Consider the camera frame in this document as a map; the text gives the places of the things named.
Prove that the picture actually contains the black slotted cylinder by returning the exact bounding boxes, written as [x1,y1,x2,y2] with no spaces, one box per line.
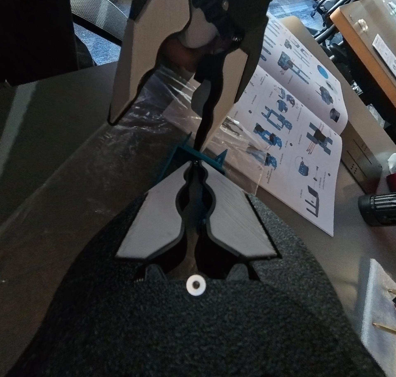
[358,193,396,227]

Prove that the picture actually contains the white perforated object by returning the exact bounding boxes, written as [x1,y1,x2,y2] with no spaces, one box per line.
[66,0,132,47]

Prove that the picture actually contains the assembly instruction booklet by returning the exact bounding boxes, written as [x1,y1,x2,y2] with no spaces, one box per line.
[164,15,348,237]

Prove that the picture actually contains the white foam board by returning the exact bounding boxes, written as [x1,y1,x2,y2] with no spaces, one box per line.
[356,258,396,362]

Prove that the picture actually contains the person's left hand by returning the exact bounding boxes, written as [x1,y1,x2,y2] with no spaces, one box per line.
[159,36,205,75]

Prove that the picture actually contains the clear plastic bag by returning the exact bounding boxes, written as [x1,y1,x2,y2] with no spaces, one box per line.
[118,64,270,198]

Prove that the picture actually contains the wooden office desk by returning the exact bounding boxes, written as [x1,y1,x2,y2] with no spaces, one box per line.
[329,0,396,83]

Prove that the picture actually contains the person's dark clothing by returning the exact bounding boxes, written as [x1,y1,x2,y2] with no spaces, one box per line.
[0,0,78,86]

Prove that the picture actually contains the long blue U bracket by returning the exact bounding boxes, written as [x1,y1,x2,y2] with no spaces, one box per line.
[158,145,228,229]

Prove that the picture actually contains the grey flat box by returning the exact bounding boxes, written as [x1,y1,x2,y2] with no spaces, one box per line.
[340,117,392,195]

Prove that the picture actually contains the black office chair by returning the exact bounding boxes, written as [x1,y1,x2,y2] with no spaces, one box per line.
[311,0,372,57]

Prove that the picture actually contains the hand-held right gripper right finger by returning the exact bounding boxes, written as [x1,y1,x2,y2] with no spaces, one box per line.
[196,161,278,280]

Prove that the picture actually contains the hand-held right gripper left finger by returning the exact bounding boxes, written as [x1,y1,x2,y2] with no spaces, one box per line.
[115,161,198,274]

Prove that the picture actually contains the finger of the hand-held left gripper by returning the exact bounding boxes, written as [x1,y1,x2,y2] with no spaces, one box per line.
[108,0,190,126]
[190,47,252,152]

